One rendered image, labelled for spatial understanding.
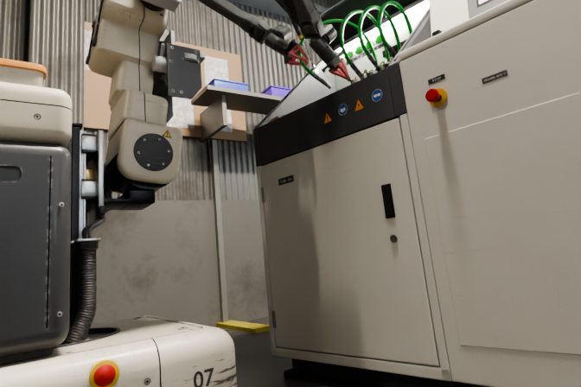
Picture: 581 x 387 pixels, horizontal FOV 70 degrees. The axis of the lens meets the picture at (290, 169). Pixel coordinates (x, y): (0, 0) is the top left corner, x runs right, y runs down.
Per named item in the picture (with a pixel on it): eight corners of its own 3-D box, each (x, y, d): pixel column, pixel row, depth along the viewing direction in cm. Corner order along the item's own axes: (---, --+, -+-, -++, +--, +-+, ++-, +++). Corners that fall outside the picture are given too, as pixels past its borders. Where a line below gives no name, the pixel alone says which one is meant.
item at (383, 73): (262, 164, 166) (258, 126, 169) (270, 165, 169) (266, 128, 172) (394, 117, 123) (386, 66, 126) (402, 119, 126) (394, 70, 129)
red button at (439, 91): (424, 107, 112) (420, 89, 113) (430, 110, 114) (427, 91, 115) (441, 100, 108) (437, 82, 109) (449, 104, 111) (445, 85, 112)
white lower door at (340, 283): (273, 346, 152) (258, 166, 167) (278, 345, 154) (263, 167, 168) (437, 367, 107) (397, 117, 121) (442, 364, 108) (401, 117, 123)
